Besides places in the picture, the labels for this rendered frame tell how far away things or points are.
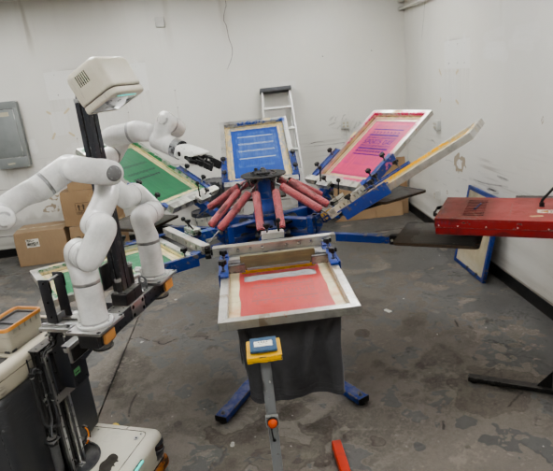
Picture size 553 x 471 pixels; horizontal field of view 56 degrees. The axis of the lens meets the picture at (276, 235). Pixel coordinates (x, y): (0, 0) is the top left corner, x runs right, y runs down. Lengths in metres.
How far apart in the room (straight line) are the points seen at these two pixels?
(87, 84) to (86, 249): 0.54
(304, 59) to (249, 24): 0.77
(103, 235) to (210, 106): 4.97
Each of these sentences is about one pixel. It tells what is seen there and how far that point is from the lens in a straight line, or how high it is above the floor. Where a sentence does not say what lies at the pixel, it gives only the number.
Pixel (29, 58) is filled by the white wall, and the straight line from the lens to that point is 7.06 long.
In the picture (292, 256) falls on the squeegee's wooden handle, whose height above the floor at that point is 1.03.
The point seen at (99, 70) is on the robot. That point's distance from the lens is 1.86.
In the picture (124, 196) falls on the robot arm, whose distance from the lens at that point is 2.24.
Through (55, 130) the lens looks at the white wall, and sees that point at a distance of 7.02.
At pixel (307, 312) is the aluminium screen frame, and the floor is 0.99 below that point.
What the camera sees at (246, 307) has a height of 0.96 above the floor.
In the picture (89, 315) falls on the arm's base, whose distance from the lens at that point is 1.94.
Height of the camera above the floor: 1.92
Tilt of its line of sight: 17 degrees down
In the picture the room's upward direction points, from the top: 6 degrees counter-clockwise
